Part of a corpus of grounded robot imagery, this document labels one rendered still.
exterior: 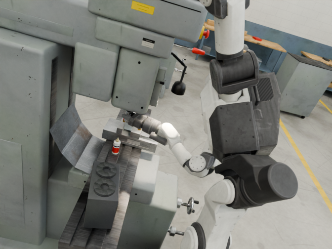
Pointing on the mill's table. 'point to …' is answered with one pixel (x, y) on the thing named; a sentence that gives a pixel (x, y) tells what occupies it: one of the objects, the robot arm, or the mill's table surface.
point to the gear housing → (134, 37)
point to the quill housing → (134, 80)
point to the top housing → (156, 15)
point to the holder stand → (102, 195)
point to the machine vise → (145, 144)
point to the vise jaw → (135, 133)
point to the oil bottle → (116, 146)
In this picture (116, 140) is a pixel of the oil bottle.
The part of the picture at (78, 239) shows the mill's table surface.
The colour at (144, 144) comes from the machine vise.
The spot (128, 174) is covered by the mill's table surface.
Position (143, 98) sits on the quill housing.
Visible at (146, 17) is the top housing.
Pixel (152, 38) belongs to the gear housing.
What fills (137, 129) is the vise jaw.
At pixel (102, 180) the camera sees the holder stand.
